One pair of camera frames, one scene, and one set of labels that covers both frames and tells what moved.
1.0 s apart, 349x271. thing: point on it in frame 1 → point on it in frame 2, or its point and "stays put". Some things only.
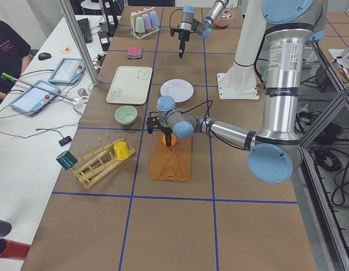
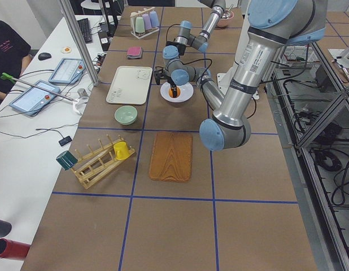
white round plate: (180, 90) stays put
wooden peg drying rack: (95, 166) stays put
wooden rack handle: (143, 11) stays put
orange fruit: (173, 139) → (178, 92)
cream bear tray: (130, 85) stays put
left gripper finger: (168, 139) → (174, 89)
